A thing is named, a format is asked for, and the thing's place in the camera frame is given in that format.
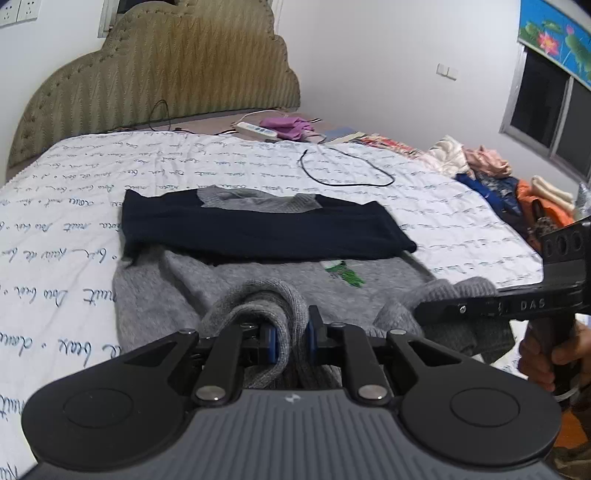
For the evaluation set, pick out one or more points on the purple cloth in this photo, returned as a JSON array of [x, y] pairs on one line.
[[286, 127]]

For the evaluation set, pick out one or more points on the olive upholstered headboard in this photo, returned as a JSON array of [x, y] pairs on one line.
[[161, 69]]

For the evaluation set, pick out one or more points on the white wall switch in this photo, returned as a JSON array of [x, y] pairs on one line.
[[447, 70]]

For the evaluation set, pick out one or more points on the dark sliding window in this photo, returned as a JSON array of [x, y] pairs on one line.
[[540, 106]]

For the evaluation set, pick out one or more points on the cream folded towel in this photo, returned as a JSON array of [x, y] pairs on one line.
[[549, 191]]

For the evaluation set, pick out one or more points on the white script-printed bed sheet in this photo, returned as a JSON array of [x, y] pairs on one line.
[[69, 207]]

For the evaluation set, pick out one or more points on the blue cloth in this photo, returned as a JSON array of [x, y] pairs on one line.
[[494, 190]]

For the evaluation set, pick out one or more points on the person's right hand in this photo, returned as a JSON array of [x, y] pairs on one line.
[[532, 350]]

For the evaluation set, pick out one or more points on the grey sweater with navy sleeves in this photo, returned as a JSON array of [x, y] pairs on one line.
[[221, 277]]

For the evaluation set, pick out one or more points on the cream fluffy cloth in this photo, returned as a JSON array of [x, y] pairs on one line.
[[448, 152]]

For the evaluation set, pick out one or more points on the orange cloth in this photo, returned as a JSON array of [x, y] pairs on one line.
[[526, 198]]

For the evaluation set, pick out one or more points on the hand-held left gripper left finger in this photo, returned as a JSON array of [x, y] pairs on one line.
[[271, 345]]

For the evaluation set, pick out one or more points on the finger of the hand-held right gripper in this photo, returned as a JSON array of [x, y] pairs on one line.
[[461, 308]]

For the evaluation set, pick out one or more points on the pink cloth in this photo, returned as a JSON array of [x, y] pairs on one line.
[[489, 161]]

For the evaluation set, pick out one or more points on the red patterned cloth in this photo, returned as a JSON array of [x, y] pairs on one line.
[[392, 144]]

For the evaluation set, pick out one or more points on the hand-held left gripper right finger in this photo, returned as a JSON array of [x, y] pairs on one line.
[[310, 344]]

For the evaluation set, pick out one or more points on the floral wall poster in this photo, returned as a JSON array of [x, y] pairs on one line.
[[554, 37]]

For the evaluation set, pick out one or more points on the white wall socket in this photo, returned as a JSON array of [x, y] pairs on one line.
[[27, 9], [5, 14]]

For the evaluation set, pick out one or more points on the white power strip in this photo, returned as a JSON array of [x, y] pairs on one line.
[[256, 130]]

